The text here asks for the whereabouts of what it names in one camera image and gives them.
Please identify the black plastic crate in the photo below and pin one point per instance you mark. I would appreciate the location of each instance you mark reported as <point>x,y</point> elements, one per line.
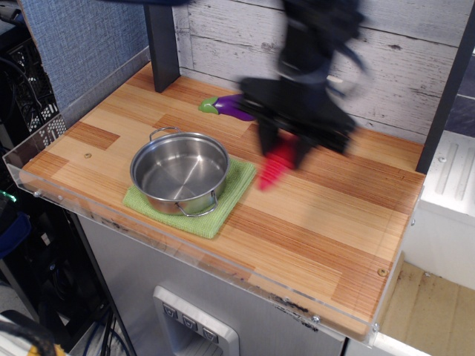
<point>28,104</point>

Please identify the dark grey post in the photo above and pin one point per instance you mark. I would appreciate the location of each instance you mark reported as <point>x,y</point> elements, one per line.
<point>456,75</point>
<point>162,45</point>

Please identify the dark grey left post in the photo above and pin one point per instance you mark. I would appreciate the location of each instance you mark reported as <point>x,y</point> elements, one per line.
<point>162,45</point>

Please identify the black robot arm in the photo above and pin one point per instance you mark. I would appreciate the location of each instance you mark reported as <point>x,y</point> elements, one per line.
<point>315,31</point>

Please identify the purple toy eggplant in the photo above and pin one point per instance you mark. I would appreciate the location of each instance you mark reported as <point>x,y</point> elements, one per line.
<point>225,105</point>

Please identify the stainless steel pot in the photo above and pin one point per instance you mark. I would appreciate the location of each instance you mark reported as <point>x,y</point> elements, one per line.
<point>181,173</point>

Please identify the clear acrylic table guard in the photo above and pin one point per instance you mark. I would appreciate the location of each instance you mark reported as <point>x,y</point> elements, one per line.
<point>321,244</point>

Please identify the green cloth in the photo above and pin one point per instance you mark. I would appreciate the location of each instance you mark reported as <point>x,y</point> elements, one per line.
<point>240,177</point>

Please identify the silver toy fridge front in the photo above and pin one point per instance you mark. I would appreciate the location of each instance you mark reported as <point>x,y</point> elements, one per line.
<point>132,270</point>

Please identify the dark grey right post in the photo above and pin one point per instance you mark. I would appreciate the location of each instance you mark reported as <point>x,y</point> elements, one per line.
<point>456,75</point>

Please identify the blue fabric panel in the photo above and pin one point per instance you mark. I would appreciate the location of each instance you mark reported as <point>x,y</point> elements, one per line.
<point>88,49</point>

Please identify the red handled metal fork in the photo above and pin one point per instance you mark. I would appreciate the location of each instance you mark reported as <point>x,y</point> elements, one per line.
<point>277,162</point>

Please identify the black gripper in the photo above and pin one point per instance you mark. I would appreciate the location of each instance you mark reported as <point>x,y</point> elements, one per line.
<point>305,111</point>

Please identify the white toy sink unit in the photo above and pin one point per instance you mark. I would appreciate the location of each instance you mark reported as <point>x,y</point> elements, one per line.
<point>440,235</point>

